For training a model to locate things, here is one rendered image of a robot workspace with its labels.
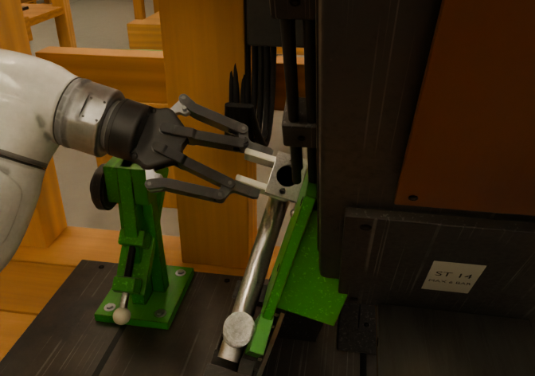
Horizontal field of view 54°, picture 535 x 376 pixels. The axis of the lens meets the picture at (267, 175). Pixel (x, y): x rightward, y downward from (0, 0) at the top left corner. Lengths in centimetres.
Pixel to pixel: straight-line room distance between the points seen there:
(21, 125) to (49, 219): 54
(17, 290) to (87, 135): 52
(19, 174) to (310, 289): 37
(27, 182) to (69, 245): 52
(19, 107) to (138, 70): 39
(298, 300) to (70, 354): 44
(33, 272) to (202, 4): 62
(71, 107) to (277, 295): 33
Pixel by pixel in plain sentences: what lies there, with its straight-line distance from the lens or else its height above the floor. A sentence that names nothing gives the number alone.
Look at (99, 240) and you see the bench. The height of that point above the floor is 88.
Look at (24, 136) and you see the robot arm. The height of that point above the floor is 128.
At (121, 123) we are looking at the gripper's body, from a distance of 65.
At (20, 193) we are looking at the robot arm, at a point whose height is 122.
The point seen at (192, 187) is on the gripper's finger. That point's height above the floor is 122.
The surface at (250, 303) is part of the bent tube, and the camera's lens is 73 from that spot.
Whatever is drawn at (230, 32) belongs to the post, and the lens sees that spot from 86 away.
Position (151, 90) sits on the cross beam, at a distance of 103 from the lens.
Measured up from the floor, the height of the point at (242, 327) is 109.
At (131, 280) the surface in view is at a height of 100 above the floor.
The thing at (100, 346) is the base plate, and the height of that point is 90.
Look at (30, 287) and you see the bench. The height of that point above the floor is 88.
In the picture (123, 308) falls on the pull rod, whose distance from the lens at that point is 88.
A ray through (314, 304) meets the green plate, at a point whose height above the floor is 113.
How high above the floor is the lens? 152
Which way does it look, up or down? 27 degrees down
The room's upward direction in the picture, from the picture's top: straight up
